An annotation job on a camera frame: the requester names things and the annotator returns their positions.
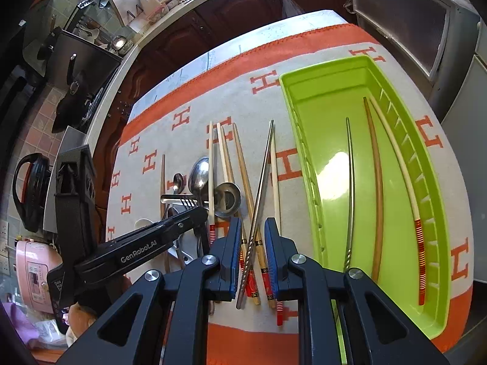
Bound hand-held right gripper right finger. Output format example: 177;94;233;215
264;217;451;365

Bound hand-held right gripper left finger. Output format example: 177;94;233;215
56;217;243;365

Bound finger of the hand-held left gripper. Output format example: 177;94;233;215
110;206;209;250

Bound white chopstick red striped end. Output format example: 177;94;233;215
368;94;427;307
269;139;285;326
207;121;217;248

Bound metal chopstick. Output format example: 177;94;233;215
236;120;275;310
344;117;357;274

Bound plain brown wooden chopstick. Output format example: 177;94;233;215
363;96;384;284
160;154;168;221

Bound green plastic tray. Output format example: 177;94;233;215
279;55;451;341

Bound person's left hand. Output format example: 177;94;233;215
68;301;100;331

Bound metal fork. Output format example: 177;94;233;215
177;196;202;214

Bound round deep metal spoon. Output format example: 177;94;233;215
161;182;243;218

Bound pink rice cooker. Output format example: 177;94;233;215
15;239;63;314

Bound black red-trimmed kitchen appliance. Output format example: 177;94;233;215
12;153;58;232

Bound orange and white printed blanket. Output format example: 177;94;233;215
106;23;474;365

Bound purple cloth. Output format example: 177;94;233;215
9;302;44;348

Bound black gas stove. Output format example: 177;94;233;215
51;84;109;134

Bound white kitchen countertop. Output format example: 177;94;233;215
86;0;351;149

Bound dark metal stove shield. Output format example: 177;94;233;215
47;30;123;96

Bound dark wooden kitchen cabinets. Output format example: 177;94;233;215
91;0;358;214

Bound white cutting board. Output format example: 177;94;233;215
110;0;170;27

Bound hanging clear plastic bag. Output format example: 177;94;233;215
281;0;305;19

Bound grey cabinet frosted doors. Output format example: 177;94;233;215
344;0;482;115

